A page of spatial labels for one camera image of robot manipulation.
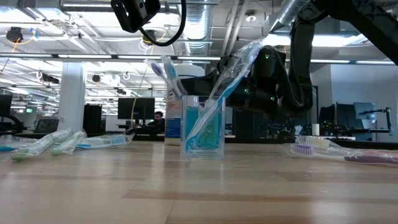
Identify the green white toothbrush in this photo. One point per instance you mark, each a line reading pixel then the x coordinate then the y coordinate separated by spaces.
pixel 21 154
pixel 62 149

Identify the black ceiling camera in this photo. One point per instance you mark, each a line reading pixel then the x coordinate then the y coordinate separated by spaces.
pixel 14 34

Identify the dark ceiling device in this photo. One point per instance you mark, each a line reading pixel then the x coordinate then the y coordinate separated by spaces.
pixel 150 35

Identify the orange white toothbrush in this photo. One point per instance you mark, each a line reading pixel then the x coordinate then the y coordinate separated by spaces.
pixel 315 142

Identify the white building column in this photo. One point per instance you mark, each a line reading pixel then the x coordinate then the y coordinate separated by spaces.
pixel 71 93

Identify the white ceiling pipe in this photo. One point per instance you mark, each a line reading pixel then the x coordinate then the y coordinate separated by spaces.
pixel 231 15

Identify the silver spiral ceiling duct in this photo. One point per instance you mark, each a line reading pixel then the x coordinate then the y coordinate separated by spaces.
pixel 200 18

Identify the dark monitor pair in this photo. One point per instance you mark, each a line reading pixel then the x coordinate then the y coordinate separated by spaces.
pixel 329 118

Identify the silver slanted ceiling duct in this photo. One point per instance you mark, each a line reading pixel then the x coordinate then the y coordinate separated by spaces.
pixel 286 14

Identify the dark laptop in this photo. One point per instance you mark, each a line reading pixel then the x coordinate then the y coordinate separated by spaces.
pixel 46 126

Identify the bright ceiling light panel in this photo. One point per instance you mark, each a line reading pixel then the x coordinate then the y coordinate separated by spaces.
pixel 329 40

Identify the black computer monitor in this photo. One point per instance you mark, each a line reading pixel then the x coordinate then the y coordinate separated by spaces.
pixel 136 109
pixel 5 105

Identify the dark tower cabinet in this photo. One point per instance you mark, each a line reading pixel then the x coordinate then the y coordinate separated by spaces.
pixel 92 118

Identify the long linear light strip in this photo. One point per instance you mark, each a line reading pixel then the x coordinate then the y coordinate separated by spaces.
pixel 84 56

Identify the white paper roll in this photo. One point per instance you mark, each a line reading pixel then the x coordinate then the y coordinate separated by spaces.
pixel 315 130

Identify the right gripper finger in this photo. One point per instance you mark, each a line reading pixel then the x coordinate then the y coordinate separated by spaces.
pixel 202 84

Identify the white smoke detector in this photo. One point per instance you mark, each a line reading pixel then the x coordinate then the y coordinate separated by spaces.
pixel 251 17

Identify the person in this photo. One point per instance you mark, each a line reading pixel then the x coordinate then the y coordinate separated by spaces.
pixel 158 119

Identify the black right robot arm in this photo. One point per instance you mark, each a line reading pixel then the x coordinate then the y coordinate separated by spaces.
pixel 357 18

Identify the clear acrylic organizer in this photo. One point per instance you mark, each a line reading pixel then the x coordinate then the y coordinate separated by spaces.
pixel 202 155

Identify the grey computer monitor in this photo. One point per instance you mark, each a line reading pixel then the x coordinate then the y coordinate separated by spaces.
pixel 365 113

